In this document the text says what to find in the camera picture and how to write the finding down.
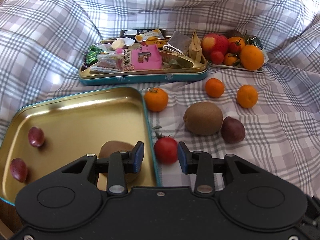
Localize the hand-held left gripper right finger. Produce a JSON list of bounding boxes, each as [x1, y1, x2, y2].
[[177, 142, 260, 197]]

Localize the small tangerine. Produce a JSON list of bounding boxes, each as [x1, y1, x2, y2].
[[144, 87, 169, 112], [205, 78, 225, 98], [223, 53, 239, 67], [236, 85, 258, 108], [227, 37, 246, 49]]

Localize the grey plaid blanket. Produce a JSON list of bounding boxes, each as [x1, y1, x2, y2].
[[0, 0, 320, 205]]

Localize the green foil candy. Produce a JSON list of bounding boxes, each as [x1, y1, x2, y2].
[[85, 44, 102, 64]]

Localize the purple passion fruit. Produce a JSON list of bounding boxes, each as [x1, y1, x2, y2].
[[10, 158, 28, 183], [28, 127, 45, 147], [221, 116, 246, 144]]

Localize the brown kiwi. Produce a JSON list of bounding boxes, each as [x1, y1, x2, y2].
[[99, 141, 140, 184], [183, 102, 223, 136]]

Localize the large orange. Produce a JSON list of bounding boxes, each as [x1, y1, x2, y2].
[[240, 44, 265, 71]]

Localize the red cherry tomato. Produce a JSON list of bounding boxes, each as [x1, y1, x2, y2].
[[229, 40, 242, 54], [209, 50, 225, 65]]

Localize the blue tin tray gold inside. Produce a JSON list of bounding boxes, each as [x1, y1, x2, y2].
[[0, 86, 162, 207]]

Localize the dark brown round fruit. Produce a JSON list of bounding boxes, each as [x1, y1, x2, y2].
[[226, 29, 243, 39]]

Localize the white plate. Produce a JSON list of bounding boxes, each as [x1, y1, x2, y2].
[[209, 60, 267, 73]]

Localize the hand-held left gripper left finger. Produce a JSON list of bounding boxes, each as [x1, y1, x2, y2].
[[59, 142, 145, 197]]

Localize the blue tin with snacks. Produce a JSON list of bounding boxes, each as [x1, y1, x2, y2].
[[79, 37, 209, 85]]

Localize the black snack packet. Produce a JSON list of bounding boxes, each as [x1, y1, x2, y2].
[[120, 29, 167, 39]]

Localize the yellow snack packet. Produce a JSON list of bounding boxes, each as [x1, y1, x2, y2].
[[134, 29, 162, 42]]

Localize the dark green drink can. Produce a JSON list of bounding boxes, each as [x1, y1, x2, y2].
[[251, 35, 268, 63]]

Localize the brown paper packet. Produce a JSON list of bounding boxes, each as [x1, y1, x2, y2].
[[188, 29, 203, 63]]

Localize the clear red snack packet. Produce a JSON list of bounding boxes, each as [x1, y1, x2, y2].
[[96, 54, 122, 73]]

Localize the pink snack packet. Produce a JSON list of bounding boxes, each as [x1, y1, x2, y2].
[[116, 44, 162, 72]]

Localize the grey foil packet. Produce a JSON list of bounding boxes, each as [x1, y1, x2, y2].
[[166, 31, 192, 55]]

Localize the white round candy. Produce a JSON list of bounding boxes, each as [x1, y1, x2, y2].
[[111, 39, 125, 50]]

